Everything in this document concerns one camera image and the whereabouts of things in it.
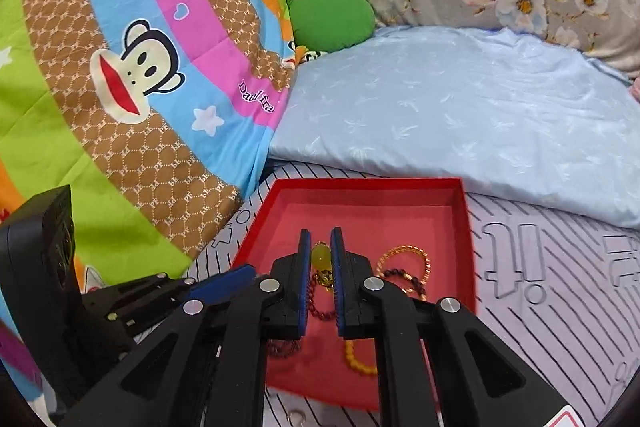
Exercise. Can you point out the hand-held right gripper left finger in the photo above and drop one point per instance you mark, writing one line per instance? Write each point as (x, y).
(301, 282)

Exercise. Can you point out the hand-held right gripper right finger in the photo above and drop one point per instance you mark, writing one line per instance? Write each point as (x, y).
(337, 282)

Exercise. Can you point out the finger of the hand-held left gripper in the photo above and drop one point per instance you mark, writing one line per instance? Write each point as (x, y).
(145, 302)
(225, 284)

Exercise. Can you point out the red cardboard box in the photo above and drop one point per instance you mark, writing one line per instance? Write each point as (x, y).
(390, 217)

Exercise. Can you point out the thin gold bangle with charm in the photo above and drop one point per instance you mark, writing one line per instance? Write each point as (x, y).
(298, 417)

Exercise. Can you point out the light blue blanket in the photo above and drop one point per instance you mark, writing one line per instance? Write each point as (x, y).
(450, 117)

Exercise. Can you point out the cartoon monkey printed blanket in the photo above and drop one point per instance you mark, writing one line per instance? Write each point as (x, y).
(125, 57)

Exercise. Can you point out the green pillow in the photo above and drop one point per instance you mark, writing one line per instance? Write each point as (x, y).
(330, 19)

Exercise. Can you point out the pink rabbit face pillow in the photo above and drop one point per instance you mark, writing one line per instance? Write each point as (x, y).
(635, 88)

